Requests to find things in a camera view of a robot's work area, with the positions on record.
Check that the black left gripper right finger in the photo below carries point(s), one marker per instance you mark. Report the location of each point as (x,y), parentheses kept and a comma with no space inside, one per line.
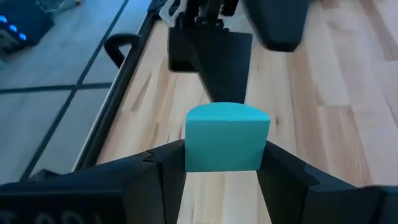
(311,202)

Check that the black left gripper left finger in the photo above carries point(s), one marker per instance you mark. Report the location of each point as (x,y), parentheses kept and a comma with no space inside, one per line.
(93,193)

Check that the teal half-cylinder block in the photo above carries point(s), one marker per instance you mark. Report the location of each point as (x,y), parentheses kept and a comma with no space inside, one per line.
(227,140)

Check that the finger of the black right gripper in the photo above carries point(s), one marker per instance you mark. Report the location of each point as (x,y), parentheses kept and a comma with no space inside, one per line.
(276,25)
(224,62)

